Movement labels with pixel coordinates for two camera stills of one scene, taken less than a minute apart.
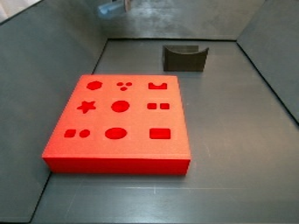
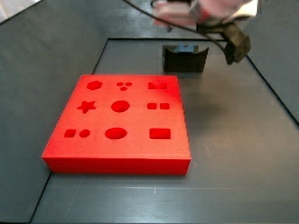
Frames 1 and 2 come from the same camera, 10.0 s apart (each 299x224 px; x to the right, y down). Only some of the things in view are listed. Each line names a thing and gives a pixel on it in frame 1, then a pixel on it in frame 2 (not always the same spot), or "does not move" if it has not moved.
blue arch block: x=112 y=10 → x=189 y=48
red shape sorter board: x=124 y=127 does not move
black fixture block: x=184 y=59 does not move
